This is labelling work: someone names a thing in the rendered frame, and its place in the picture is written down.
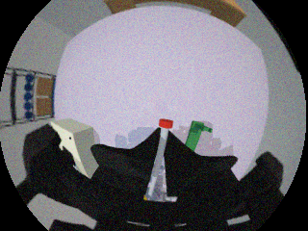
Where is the green u-shaped bracket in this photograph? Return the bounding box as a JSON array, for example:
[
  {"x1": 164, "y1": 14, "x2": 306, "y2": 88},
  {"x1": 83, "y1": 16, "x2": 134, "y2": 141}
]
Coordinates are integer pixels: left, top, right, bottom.
[{"x1": 186, "y1": 120, "x2": 213, "y2": 150}]

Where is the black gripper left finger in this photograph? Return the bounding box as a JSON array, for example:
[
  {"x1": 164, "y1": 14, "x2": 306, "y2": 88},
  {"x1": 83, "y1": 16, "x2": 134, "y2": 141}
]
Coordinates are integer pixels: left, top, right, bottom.
[{"x1": 91, "y1": 127, "x2": 162, "y2": 195}]

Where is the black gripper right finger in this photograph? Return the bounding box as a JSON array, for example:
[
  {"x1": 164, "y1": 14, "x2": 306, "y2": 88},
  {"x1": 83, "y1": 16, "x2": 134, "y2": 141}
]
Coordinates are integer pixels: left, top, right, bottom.
[{"x1": 165, "y1": 131, "x2": 238, "y2": 197}]

